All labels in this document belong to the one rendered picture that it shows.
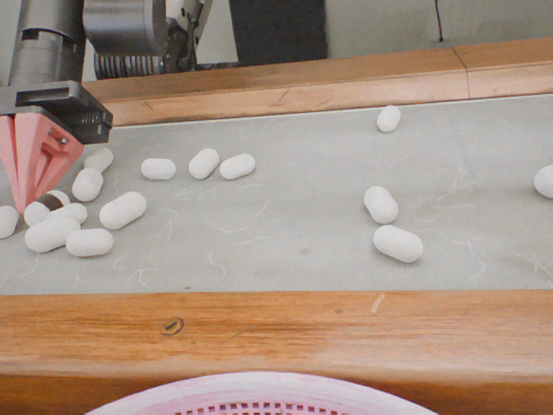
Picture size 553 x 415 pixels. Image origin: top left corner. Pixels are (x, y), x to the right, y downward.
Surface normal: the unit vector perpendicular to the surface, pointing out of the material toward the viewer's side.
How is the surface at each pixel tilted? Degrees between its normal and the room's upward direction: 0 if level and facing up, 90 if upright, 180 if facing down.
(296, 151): 0
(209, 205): 0
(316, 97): 45
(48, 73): 56
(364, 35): 90
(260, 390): 75
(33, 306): 0
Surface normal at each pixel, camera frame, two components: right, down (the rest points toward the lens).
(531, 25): -0.11, 0.54
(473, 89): -0.18, -0.21
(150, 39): -0.01, 0.76
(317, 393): -0.33, 0.30
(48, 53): 0.39, -0.25
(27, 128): -0.16, 0.10
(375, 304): -0.13, -0.84
